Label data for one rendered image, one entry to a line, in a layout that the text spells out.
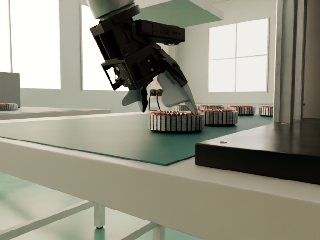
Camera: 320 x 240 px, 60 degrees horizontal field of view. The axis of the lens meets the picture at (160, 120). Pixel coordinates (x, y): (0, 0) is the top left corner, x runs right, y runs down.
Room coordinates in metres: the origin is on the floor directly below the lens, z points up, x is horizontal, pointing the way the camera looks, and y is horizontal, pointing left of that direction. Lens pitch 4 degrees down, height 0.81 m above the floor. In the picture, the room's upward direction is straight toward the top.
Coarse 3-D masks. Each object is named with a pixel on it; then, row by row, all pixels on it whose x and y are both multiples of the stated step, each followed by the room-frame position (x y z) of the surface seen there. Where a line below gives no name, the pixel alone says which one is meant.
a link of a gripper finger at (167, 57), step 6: (162, 54) 0.47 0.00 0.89; (162, 60) 0.46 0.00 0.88; (168, 60) 0.46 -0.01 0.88; (174, 60) 0.46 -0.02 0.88; (162, 66) 0.47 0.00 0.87; (168, 66) 0.46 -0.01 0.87; (174, 66) 0.47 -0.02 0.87; (174, 72) 0.46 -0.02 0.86; (180, 72) 0.46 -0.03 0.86; (174, 78) 0.46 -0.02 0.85; (180, 78) 0.47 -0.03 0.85; (180, 84) 0.46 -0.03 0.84
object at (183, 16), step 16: (144, 0) 1.11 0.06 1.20; (160, 0) 1.07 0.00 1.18; (176, 0) 1.04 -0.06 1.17; (192, 0) 1.06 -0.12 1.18; (144, 16) 1.23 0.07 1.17; (160, 16) 1.23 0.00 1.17; (176, 16) 1.23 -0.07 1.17; (192, 16) 1.23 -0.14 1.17; (208, 16) 1.23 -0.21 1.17; (160, 96) 1.35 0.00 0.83
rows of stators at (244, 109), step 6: (174, 108) 1.23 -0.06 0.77; (180, 108) 1.21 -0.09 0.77; (186, 108) 1.20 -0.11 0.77; (198, 108) 1.17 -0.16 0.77; (204, 108) 1.14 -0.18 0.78; (210, 108) 1.13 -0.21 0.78; (216, 108) 1.13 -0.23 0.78; (222, 108) 1.14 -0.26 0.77; (228, 108) 1.09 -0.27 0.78; (234, 108) 1.06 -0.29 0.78; (240, 108) 1.05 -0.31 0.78; (246, 108) 1.05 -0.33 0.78; (252, 108) 1.06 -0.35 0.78; (264, 108) 1.00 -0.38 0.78; (270, 108) 0.98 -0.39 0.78; (240, 114) 1.06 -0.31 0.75; (246, 114) 1.06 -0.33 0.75; (252, 114) 1.07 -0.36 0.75; (264, 114) 1.00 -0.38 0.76; (270, 114) 0.99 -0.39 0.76
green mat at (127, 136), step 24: (48, 120) 0.81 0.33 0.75; (72, 120) 0.81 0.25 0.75; (96, 120) 0.81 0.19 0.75; (120, 120) 0.81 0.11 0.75; (144, 120) 0.81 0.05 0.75; (240, 120) 0.81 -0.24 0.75; (264, 120) 0.81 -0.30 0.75; (48, 144) 0.38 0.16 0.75; (72, 144) 0.38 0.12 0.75; (96, 144) 0.38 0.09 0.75; (120, 144) 0.38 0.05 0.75; (144, 144) 0.38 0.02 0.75; (168, 144) 0.38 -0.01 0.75; (192, 144) 0.38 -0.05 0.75
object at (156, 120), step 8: (152, 112) 0.53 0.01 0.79; (160, 112) 0.52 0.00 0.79; (168, 112) 0.59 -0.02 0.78; (176, 112) 0.59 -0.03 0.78; (184, 112) 0.58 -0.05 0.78; (200, 112) 0.53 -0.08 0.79; (152, 120) 0.52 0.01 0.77; (160, 120) 0.50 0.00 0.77; (168, 120) 0.50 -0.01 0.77; (176, 120) 0.50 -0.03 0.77; (184, 120) 0.50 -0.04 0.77; (192, 120) 0.50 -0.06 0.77; (200, 120) 0.52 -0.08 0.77; (152, 128) 0.52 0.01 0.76; (160, 128) 0.50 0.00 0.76; (168, 128) 0.50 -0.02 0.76; (176, 128) 0.50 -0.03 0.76; (184, 128) 0.50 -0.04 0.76; (192, 128) 0.50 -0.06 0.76; (200, 128) 0.52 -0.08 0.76
